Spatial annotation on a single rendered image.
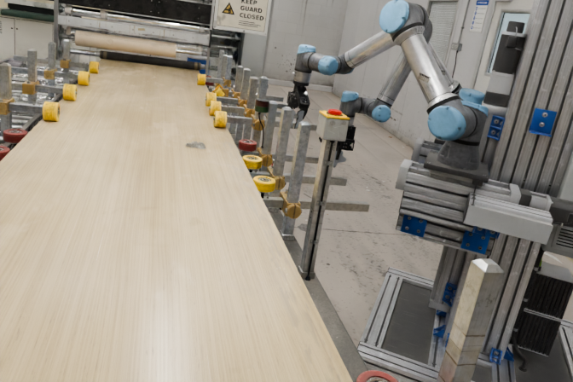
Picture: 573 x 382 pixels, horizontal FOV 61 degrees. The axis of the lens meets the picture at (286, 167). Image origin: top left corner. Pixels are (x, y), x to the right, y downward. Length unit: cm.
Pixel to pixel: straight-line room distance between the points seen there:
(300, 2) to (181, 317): 1013
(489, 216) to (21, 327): 140
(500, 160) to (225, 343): 142
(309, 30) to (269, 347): 1020
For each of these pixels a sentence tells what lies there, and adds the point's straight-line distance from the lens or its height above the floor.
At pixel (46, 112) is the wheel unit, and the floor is 95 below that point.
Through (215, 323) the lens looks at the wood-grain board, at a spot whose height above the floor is 90.
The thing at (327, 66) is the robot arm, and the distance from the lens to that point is 203.
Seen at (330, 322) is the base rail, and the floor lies 70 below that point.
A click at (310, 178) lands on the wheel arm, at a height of 84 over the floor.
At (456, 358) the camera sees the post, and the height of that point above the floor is 100.
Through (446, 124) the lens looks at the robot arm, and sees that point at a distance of 171.
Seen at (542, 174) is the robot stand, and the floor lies 104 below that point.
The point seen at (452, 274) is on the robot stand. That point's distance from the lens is 227.
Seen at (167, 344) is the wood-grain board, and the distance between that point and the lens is 92.
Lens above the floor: 146
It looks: 17 degrees down
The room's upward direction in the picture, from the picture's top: 9 degrees clockwise
